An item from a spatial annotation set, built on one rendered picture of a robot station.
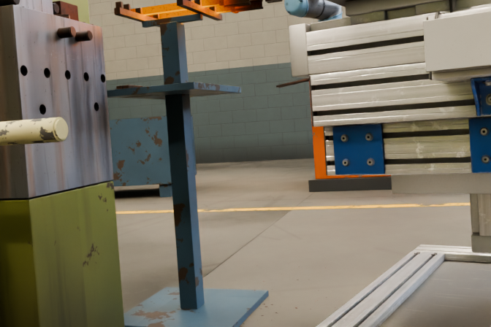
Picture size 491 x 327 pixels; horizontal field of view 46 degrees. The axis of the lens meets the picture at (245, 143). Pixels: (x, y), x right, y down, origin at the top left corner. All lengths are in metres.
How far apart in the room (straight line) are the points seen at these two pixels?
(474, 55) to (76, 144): 1.08
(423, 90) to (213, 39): 8.60
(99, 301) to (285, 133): 7.57
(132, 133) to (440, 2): 4.50
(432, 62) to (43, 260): 1.02
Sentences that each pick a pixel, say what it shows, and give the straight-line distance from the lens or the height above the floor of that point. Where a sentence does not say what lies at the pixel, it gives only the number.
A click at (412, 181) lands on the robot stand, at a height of 0.48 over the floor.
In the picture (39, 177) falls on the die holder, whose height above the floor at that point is 0.51.
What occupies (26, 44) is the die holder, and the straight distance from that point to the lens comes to 1.47.
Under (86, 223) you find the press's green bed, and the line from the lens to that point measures 1.63.
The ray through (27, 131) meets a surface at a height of 0.62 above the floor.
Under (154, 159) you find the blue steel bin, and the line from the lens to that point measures 5.23.
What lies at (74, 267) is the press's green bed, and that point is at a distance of 1.59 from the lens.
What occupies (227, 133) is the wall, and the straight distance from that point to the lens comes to 9.35.
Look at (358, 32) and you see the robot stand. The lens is 0.99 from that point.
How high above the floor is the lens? 0.61
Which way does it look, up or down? 2 degrees down
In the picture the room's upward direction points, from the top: 4 degrees counter-clockwise
